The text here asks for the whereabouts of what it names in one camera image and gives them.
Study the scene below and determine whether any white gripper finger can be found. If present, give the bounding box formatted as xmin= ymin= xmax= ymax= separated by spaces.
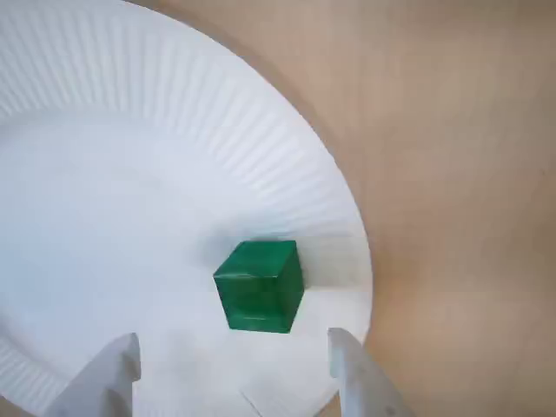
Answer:
xmin=327 ymin=327 xmax=418 ymax=417
xmin=45 ymin=332 xmax=142 ymax=417

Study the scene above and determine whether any green block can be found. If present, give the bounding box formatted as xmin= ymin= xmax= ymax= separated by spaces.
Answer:
xmin=212 ymin=240 xmax=304 ymax=334

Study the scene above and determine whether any white paper plate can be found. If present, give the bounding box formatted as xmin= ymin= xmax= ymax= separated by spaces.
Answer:
xmin=0 ymin=0 xmax=374 ymax=417

